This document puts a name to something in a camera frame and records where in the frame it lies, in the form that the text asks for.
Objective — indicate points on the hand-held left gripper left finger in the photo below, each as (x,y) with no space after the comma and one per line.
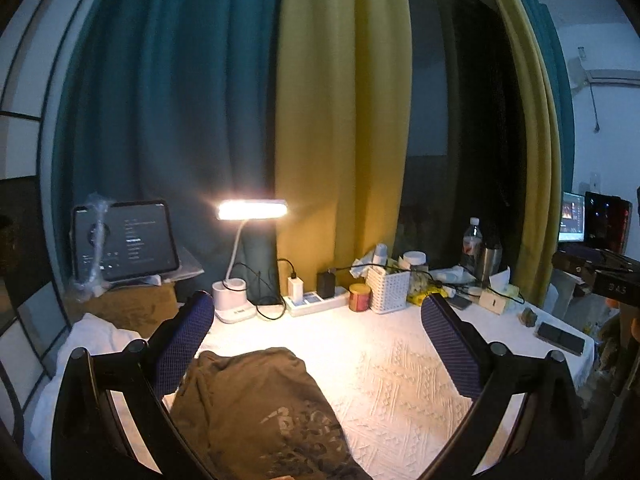
(182,345)

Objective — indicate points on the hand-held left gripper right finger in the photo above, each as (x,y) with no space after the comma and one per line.
(455,345)

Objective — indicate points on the brown t-shirt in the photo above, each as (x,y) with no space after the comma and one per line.
(250,400)

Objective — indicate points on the small grey smartphone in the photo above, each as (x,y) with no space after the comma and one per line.
(460,301)

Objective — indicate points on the yellow snack bag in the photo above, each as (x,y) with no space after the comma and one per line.
(417,295)

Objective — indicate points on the tissue box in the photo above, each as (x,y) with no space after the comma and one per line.
(500,297)

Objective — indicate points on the lit monitor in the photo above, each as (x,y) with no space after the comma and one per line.
(572,217)

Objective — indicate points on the white plastic bag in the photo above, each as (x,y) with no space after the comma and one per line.
(452,275)

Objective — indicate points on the cardboard box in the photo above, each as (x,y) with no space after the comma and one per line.
(125,302)

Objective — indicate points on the white textured tablecloth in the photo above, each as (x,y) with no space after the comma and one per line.
(380,360)

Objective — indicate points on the small brown lump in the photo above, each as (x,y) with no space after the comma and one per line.
(529,318)

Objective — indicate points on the large black smartphone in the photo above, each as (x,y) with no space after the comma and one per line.
(560,337)

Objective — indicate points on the white plastic basket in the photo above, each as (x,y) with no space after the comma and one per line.
(390,292)

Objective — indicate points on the steel tumbler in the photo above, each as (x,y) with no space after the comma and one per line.
(490,262)

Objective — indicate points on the clear jar with white lid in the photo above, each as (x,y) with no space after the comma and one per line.
(415,260)

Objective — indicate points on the clear water bottle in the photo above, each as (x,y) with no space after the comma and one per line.
(471,245)

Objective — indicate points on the red candle jar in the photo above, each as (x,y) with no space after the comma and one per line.
(359,299)

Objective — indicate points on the white bottle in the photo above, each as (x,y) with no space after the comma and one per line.
(380,255)

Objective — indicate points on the black tablet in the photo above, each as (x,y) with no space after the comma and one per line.
(127,240)

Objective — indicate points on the white charger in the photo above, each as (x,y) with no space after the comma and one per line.
(295,289)

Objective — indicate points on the white power strip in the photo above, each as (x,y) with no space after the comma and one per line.
(315,302)

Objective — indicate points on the black charger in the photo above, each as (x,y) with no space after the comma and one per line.
(326,285)

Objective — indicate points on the white desk lamp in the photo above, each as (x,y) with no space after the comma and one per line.
(252,209)

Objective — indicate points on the narrow yellow curtain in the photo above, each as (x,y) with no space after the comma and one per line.
(535,110)

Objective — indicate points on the white air conditioner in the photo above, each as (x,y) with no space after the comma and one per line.
(612,76)

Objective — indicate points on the dark window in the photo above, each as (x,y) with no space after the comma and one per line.
(450,110)

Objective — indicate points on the teal curtain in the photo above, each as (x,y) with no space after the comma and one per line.
(175,110)

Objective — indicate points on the wide yellow curtain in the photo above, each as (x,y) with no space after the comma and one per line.
(340,135)

